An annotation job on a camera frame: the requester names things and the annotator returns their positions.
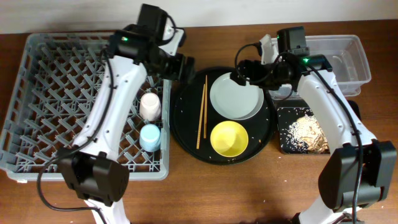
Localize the pink cup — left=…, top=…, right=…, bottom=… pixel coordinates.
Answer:
left=139, top=93, right=161, bottom=121

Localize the grey plate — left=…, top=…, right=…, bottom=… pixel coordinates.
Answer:
left=210, top=72, right=264, bottom=121

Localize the food scraps and rice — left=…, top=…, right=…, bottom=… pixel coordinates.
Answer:
left=279, top=107, right=330, bottom=154

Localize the blue cup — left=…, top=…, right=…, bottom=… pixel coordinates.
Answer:
left=139, top=124, right=161, bottom=152

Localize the yellow bowl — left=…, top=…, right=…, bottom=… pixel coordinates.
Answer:
left=210, top=121, right=249, bottom=157

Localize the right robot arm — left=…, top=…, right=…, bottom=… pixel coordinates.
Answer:
left=231, top=26, right=397, bottom=224

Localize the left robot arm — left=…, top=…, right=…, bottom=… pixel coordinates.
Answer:
left=54, top=4, right=195, bottom=223

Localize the grey dishwasher rack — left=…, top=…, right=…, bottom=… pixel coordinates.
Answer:
left=1, top=32, right=171, bottom=183

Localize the wooden chopstick right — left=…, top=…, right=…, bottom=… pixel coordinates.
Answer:
left=203, top=75, right=208, bottom=139

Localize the wooden chopstick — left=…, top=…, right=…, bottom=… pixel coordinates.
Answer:
left=196, top=84, right=206, bottom=150
left=203, top=75, right=208, bottom=139

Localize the wooden chopstick left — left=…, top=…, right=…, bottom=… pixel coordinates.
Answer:
left=196, top=84, right=206, bottom=150

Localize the black rectangular bin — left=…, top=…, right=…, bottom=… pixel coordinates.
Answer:
left=275, top=100, right=363, bottom=155

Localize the round black tray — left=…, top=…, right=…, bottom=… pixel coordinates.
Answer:
left=170, top=67, right=277, bottom=166

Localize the clear plastic bin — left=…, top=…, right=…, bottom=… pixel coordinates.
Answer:
left=269, top=35, right=371, bottom=100

